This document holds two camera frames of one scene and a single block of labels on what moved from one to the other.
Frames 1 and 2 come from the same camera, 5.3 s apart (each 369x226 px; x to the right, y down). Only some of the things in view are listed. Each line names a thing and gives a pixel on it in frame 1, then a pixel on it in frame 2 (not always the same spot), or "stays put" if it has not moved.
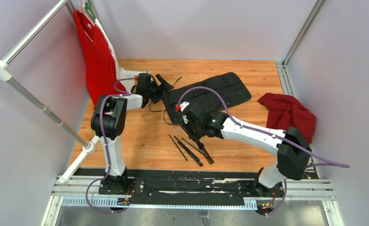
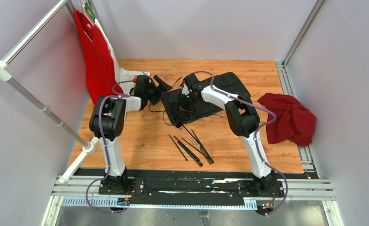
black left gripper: x=161 y=91 stays put
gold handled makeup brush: x=187 y=135 stays put
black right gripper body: x=194 y=131 → x=186 y=102
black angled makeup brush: x=189 y=151 stays put
